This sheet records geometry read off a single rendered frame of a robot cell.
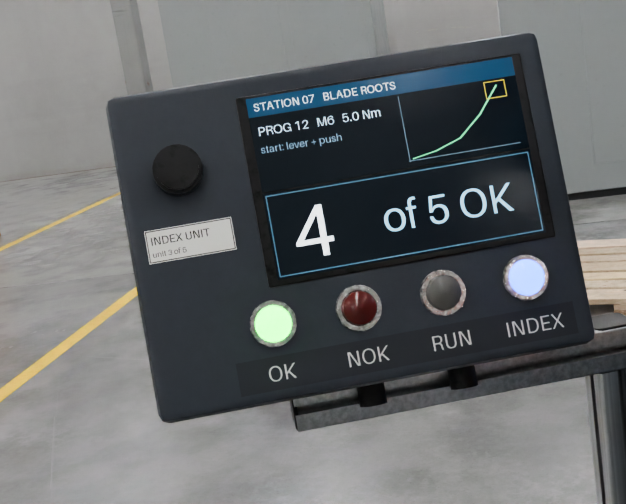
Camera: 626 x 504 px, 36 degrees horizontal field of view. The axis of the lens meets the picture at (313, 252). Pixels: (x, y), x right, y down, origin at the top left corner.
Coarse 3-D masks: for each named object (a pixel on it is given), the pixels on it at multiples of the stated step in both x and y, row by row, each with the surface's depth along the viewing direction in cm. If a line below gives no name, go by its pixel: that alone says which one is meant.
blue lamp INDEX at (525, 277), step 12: (516, 264) 57; (528, 264) 56; (540, 264) 57; (504, 276) 57; (516, 276) 56; (528, 276) 56; (540, 276) 56; (516, 288) 56; (528, 288) 56; (540, 288) 57
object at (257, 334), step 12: (276, 300) 56; (252, 312) 55; (264, 312) 55; (276, 312) 55; (288, 312) 55; (252, 324) 55; (264, 324) 55; (276, 324) 55; (288, 324) 55; (264, 336) 55; (276, 336) 55; (288, 336) 55
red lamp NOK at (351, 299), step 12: (348, 288) 56; (360, 288) 56; (348, 300) 55; (360, 300) 55; (372, 300) 55; (336, 312) 56; (348, 312) 55; (360, 312) 55; (372, 312) 55; (348, 324) 56; (360, 324) 55; (372, 324) 56
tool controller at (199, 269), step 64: (384, 64) 57; (448, 64) 57; (512, 64) 58; (128, 128) 56; (192, 128) 56; (256, 128) 56; (320, 128) 56; (384, 128) 57; (448, 128) 57; (512, 128) 57; (128, 192) 55; (192, 192) 56; (256, 192) 56; (384, 192) 56; (448, 192) 57; (512, 192) 57; (192, 256) 55; (256, 256) 56; (384, 256) 56; (448, 256) 57; (512, 256) 57; (576, 256) 57; (192, 320) 55; (320, 320) 56; (384, 320) 56; (448, 320) 56; (512, 320) 57; (576, 320) 57; (192, 384) 55; (256, 384) 55; (320, 384) 56
